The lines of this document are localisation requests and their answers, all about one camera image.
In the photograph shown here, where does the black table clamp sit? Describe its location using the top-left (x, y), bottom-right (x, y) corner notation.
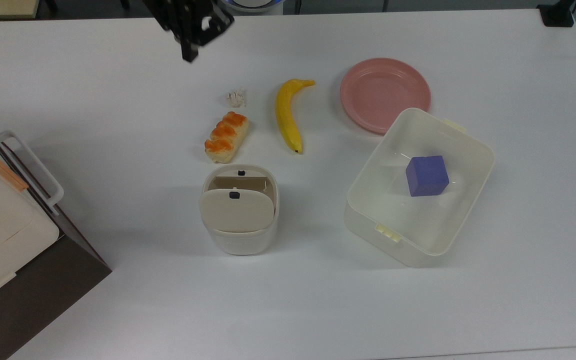
top-left (536, 0), bottom-right (576, 28)

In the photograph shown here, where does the white square trash can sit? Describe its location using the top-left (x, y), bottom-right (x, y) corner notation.
top-left (201, 164), bottom-right (280, 256)

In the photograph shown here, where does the translucent white plastic container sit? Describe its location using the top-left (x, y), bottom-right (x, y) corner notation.
top-left (343, 107), bottom-right (496, 269)

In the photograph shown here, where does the blue purple cube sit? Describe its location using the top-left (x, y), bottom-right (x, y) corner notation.
top-left (405, 155), bottom-right (450, 198)

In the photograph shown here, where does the white toaster oven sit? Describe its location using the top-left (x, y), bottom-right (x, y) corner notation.
top-left (0, 109), bottom-right (113, 360)

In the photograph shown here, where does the yellow banana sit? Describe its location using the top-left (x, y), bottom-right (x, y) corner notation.
top-left (274, 78), bottom-right (316, 155)

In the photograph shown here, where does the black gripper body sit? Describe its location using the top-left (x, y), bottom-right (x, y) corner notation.
top-left (142, 0), bottom-right (235, 47)

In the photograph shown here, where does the beige trash can lid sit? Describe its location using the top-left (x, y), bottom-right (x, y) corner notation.
top-left (198, 187), bottom-right (275, 234)

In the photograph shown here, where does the glazed orange bread loaf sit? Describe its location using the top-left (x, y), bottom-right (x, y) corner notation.
top-left (204, 111), bottom-right (250, 164)

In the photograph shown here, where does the white oven door handle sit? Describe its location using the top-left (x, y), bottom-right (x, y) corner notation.
top-left (0, 130), bottom-right (65, 216)

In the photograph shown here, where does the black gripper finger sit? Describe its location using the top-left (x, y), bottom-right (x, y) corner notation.
top-left (181, 38), bottom-right (200, 64)

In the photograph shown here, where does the pink round plate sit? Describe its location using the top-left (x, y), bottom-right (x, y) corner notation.
top-left (339, 57), bottom-right (432, 135)

